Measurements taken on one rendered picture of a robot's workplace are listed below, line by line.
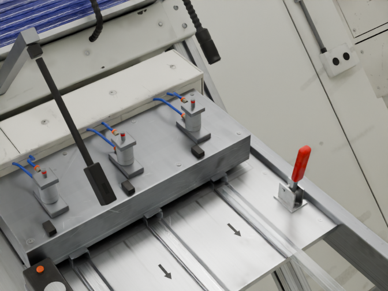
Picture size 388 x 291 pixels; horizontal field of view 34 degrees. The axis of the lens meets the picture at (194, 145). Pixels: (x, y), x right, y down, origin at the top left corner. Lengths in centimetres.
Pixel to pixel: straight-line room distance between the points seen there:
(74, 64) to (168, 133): 18
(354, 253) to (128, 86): 39
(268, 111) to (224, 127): 195
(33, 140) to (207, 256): 28
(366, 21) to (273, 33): 121
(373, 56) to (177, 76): 95
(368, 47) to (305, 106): 118
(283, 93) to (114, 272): 218
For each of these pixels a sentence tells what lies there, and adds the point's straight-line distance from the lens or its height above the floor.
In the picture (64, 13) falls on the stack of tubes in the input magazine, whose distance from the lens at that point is 94.
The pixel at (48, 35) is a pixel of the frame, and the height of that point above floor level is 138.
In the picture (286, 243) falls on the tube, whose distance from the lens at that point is 81.
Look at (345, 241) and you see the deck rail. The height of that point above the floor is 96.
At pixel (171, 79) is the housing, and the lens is 94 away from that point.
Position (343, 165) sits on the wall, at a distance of 302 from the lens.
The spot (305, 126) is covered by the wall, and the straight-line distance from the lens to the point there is 293.
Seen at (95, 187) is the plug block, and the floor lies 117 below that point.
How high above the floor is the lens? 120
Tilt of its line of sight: 3 degrees down
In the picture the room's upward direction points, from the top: 26 degrees counter-clockwise
